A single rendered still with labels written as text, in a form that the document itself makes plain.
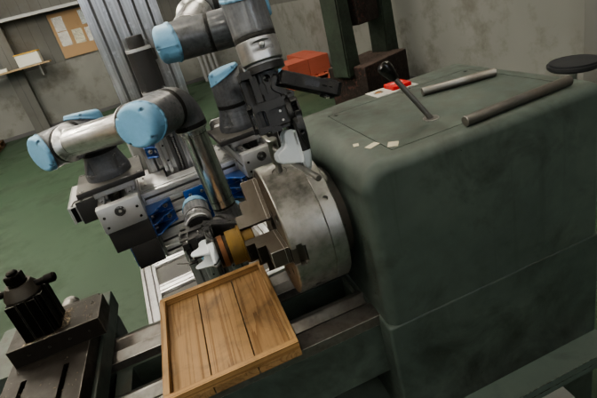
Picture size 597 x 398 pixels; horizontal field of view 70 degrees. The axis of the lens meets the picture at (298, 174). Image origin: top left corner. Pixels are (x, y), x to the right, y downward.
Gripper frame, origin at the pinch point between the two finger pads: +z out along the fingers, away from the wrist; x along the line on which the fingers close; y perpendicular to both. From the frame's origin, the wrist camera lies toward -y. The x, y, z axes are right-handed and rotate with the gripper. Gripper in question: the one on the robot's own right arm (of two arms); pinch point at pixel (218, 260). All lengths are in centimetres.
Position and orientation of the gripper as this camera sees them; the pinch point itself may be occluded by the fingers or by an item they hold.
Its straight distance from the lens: 101.4
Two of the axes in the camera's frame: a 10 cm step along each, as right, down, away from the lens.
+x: -2.4, -8.9, -3.9
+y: -9.2, 3.4, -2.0
